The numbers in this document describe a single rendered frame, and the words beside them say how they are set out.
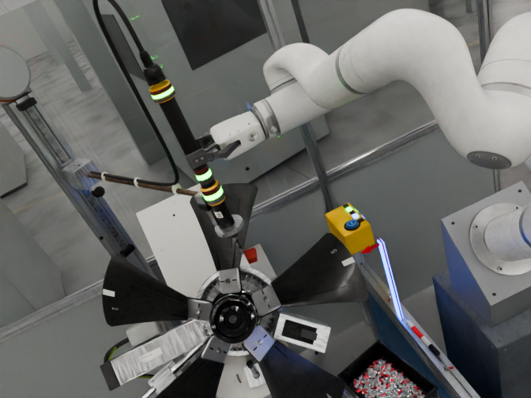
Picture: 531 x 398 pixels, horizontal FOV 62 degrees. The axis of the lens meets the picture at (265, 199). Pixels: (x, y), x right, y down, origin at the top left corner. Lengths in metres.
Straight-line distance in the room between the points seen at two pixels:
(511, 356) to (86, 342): 1.64
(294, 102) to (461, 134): 0.41
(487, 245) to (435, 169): 0.99
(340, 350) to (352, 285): 1.37
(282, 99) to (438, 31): 0.40
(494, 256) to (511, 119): 0.72
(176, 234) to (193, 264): 0.11
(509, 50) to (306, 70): 0.33
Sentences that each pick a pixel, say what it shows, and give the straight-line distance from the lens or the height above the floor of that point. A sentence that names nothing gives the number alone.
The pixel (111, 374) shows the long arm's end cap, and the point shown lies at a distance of 1.40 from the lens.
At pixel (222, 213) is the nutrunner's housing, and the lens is 1.00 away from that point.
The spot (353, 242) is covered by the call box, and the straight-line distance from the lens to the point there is 1.50.
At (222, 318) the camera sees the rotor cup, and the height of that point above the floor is 1.23.
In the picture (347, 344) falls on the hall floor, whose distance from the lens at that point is 2.54.
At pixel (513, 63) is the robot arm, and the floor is 1.75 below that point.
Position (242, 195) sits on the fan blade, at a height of 1.42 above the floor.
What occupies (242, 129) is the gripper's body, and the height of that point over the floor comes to 1.67.
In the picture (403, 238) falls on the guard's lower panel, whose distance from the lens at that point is 2.32.
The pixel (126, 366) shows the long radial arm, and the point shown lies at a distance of 1.39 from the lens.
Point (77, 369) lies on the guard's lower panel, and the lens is 2.29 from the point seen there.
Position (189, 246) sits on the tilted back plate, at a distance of 1.44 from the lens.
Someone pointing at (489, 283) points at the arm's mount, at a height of 1.06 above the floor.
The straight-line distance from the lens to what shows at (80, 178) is 1.46.
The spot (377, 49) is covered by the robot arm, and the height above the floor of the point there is 1.81.
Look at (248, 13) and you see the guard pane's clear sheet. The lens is 1.65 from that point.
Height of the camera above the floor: 2.02
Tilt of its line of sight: 32 degrees down
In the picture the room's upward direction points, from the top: 23 degrees counter-clockwise
